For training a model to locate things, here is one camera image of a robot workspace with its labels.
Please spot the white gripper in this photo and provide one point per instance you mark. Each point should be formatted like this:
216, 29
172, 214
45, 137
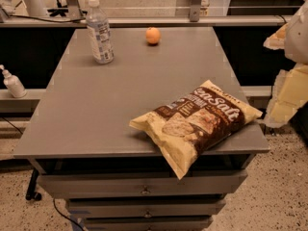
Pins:
297, 38

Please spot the white pump dispenser bottle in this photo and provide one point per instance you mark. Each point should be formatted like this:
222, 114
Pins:
13, 84

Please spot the grey metal upright post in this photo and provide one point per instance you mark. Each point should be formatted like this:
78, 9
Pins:
194, 13

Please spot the grey drawer cabinet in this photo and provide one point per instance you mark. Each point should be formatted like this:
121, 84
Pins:
112, 176

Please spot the orange fruit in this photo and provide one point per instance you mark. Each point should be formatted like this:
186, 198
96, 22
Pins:
152, 35

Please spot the clear plastic water bottle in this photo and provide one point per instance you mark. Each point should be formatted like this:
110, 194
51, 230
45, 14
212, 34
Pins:
99, 33

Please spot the black table leg foot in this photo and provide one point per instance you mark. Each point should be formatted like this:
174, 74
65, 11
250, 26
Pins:
31, 193

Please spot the sea salt chip bag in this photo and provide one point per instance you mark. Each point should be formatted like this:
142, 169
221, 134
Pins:
187, 127

